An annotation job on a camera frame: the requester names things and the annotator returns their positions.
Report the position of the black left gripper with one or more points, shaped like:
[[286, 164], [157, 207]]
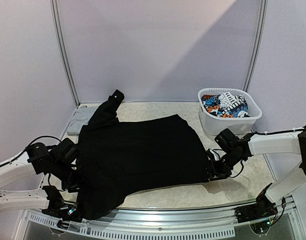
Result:
[[72, 188]]

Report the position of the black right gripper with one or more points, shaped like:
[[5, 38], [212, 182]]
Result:
[[212, 165]]

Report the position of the grey t-shirt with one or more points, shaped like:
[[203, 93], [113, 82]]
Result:
[[80, 118]]

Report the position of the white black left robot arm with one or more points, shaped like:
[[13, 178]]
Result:
[[35, 159]]

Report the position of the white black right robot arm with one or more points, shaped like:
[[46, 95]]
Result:
[[236, 150]]

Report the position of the translucent white laundry basket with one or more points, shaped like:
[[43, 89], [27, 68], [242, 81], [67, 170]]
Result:
[[214, 125]]

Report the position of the navy printed garment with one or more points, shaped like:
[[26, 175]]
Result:
[[209, 102]]

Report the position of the black white striped garment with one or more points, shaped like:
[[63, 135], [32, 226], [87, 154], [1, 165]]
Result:
[[228, 101]]

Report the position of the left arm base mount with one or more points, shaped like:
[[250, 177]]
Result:
[[62, 209]]

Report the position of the aluminium front rail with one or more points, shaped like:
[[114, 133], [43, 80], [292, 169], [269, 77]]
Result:
[[212, 223]]

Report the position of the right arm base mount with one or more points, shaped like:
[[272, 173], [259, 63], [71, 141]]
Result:
[[258, 210]]

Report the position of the aluminium left corner post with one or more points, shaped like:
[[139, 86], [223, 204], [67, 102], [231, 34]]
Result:
[[54, 6]]

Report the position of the aluminium corner post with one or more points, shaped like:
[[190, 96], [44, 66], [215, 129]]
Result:
[[256, 44], [54, 6]]

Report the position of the aluminium right corner post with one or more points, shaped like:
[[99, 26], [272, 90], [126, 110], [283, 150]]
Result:
[[256, 44]]

